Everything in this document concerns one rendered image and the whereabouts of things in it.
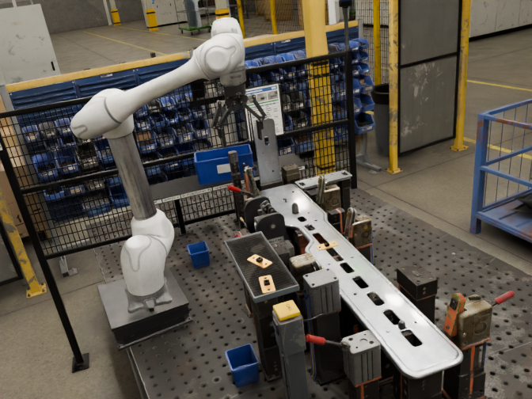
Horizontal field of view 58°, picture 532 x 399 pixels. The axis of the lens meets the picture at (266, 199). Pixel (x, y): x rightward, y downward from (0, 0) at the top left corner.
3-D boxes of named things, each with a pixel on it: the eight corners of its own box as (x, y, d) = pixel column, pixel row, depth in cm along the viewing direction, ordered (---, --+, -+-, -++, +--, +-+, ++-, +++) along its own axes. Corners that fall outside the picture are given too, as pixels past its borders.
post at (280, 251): (300, 339, 187) (290, 250, 170) (288, 343, 185) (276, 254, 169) (295, 331, 191) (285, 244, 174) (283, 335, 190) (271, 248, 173)
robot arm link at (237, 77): (248, 66, 160) (250, 84, 162) (241, 62, 168) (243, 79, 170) (221, 70, 158) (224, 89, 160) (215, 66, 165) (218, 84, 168)
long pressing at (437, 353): (477, 357, 130) (478, 353, 129) (404, 384, 125) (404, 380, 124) (294, 184, 251) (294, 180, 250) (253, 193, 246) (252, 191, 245)
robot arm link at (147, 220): (136, 269, 213) (150, 242, 232) (171, 264, 210) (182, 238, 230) (75, 100, 178) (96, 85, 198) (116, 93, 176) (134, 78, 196)
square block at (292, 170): (305, 227, 267) (299, 167, 252) (292, 230, 265) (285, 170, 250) (300, 221, 274) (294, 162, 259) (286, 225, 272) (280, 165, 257)
